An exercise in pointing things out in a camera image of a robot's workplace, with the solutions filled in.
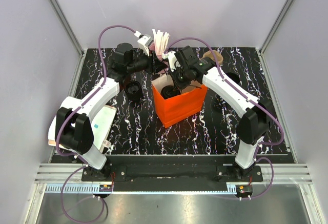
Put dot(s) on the white napkin stack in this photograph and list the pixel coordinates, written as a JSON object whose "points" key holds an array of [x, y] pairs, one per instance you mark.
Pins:
{"points": [[101, 126]]}

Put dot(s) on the brown cardboard cup carrier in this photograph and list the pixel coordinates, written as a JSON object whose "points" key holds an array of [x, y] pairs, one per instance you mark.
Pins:
{"points": [[212, 56]]}

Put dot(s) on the pink straw holder cup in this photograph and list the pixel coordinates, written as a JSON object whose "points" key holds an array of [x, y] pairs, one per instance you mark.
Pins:
{"points": [[159, 49]]}

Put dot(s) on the grey slotted cable duct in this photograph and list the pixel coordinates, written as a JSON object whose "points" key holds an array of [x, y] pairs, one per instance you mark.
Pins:
{"points": [[223, 188]]}

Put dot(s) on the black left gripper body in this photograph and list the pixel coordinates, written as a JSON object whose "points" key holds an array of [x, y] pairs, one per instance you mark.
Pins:
{"points": [[146, 63]]}

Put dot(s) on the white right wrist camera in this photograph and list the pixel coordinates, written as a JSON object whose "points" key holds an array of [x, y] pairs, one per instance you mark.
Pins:
{"points": [[172, 60]]}

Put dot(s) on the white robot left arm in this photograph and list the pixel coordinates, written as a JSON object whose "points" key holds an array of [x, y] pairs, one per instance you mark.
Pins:
{"points": [[73, 128]]}

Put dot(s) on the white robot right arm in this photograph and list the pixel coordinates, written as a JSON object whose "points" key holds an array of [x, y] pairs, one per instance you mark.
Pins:
{"points": [[255, 114]]}

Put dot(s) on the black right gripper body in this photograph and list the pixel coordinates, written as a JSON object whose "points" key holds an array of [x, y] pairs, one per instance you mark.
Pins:
{"points": [[180, 78]]}

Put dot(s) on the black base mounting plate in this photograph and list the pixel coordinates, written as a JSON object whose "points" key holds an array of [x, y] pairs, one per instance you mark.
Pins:
{"points": [[182, 170]]}

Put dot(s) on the orange paper bag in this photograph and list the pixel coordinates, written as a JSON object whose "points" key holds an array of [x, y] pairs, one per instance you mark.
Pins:
{"points": [[175, 109]]}

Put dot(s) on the black coffee cup lid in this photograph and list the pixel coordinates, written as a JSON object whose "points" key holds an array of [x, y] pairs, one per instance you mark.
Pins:
{"points": [[170, 91]]}

